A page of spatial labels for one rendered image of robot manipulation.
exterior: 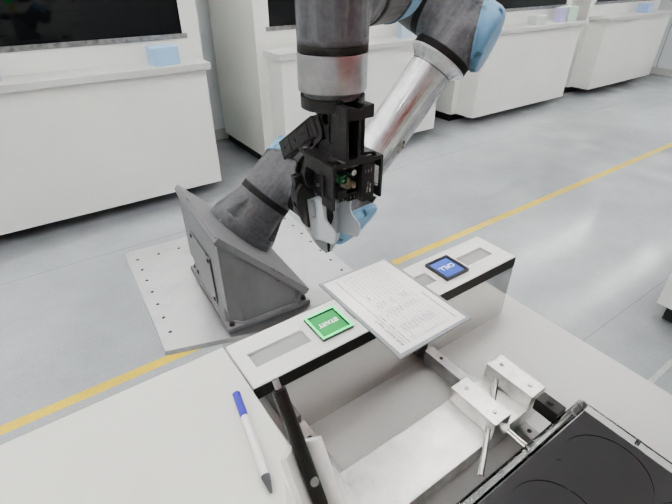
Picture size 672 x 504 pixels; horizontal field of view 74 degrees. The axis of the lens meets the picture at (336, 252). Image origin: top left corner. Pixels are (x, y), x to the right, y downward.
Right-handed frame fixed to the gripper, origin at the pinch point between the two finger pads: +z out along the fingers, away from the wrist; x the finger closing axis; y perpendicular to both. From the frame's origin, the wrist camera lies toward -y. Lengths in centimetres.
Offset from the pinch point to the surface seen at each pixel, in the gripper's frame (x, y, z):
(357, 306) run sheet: 6.1, 0.1, 14.4
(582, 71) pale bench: 574, -269, 81
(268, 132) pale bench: 131, -278, 81
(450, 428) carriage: 6.9, 20.8, 22.7
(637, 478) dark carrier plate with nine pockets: 19.1, 39.6, 20.8
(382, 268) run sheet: 16.3, -5.8, 14.4
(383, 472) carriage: -4.9, 20.4, 22.8
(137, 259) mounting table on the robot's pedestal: -16, -58, 29
